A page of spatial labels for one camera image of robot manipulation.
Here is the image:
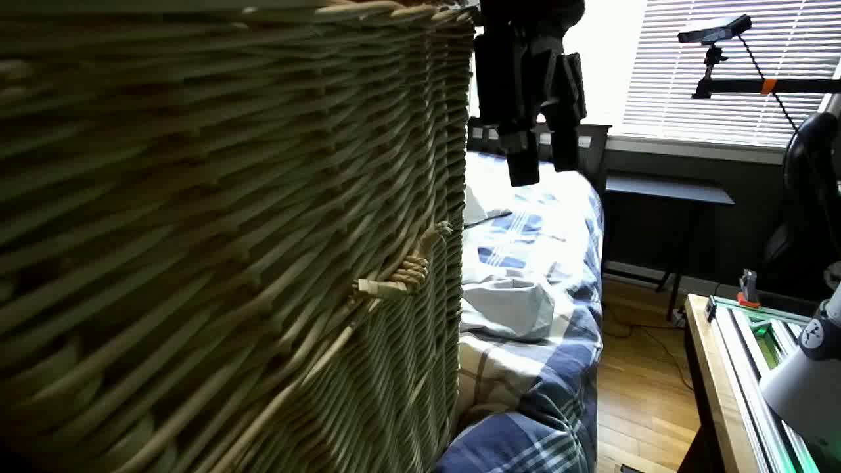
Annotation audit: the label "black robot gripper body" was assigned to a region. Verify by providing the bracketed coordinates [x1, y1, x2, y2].
[473, 0, 586, 131]

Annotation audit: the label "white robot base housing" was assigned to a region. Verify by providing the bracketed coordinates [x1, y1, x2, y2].
[759, 284, 841, 450]

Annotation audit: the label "black camera on boom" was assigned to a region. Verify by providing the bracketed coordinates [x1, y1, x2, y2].
[678, 12, 752, 44]

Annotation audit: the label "wooden desk with rails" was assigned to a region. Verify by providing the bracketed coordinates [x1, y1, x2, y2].
[678, 295, 821, 473]

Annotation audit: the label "white crumpled pillow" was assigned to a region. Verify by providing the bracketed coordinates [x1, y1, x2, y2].
[464, 279, 556, 342]

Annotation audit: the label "white window blinds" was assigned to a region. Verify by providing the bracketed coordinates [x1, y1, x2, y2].
[624, 0, 841, 148]

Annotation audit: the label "blue plaid bed duvet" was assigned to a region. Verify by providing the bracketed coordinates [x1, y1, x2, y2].
[434, 152, 604, 473]

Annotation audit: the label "dark bed footboard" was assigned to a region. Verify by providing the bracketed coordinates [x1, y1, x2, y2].
[468, 119, 608, 191]

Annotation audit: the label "black office chair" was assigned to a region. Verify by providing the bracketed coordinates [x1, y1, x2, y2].
[759, 113, 841, 297]

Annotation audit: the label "dark side table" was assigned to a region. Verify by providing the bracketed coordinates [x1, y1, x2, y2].
[608, 174, 733, 318]

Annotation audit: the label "wicker laundry basket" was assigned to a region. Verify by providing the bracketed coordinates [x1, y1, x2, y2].
[0, 0, 473, 473]

